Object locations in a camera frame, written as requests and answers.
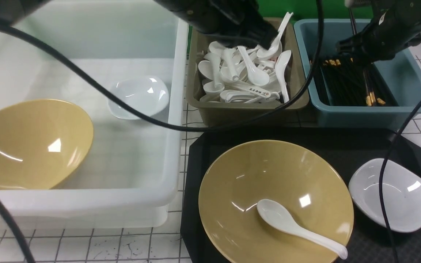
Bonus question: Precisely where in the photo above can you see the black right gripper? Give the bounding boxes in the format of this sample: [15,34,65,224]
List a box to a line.
[336,22,411,64]

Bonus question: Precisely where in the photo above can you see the yellow noodle bowl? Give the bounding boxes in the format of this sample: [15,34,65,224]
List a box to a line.
[198,140,354,263]
[0,99,94,190]

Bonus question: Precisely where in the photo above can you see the small white dish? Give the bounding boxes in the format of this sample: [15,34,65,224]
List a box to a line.
[109,75,170,119]
[349,158,421,233]

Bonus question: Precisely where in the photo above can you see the white soup spoon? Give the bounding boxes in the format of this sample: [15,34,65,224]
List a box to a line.
[256,199,349,260]

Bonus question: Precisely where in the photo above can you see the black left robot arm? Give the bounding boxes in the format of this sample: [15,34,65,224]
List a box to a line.
[0,0,278,48]

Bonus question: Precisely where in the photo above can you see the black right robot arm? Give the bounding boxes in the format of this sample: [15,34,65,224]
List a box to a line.
[336,0,421,64]

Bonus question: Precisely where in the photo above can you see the yellow noodle bowl in tub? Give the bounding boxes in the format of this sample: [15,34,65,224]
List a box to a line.
[0,99,94,190]

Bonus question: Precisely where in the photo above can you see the pile of black chopsticks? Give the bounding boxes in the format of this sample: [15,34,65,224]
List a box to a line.
[314,56,399,107]

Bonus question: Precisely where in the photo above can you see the blue chopstick bin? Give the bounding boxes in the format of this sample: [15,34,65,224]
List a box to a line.
[293,19,421,130]

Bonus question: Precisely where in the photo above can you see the green backdrop board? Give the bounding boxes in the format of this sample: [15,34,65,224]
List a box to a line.
[0,0,353,41]

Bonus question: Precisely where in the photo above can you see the white spoon right of pile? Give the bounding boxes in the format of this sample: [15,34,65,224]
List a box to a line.
[274,50,292,103]

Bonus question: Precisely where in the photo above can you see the white spoon of pile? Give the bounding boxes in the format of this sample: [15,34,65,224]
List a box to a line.
[274,50,292,103]
[237,46,270,87]
[204,52,224,90]

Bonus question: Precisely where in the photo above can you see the white spoon leaning on bin rim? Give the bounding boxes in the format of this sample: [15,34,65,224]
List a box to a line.
[256,12,294,60]

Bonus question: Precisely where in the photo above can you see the white spoon centre of pile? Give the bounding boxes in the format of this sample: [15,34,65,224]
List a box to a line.
[237,46,270,87]

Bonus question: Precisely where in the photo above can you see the white spoon left of pile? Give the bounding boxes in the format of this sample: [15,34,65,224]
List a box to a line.
[204,52,224,90]

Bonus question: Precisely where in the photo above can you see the small white dish in tub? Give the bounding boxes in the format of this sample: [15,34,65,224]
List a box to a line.
[109,75,170,119]

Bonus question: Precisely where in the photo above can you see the large translucent white plastic tub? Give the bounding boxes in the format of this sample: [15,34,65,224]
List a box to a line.
[0,0,188,229]

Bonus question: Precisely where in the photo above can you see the white spoon with printed handle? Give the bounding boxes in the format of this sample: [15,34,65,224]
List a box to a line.
[223,80,271,98]

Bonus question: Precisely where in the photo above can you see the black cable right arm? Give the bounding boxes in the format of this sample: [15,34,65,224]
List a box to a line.
[379,77,421,263]

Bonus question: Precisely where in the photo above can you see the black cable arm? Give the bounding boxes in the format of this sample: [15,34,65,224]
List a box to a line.
[379,77,421,263]
[0,0,324,263]

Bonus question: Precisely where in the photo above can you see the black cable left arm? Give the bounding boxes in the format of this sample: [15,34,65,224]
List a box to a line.
[0,0,324,263]

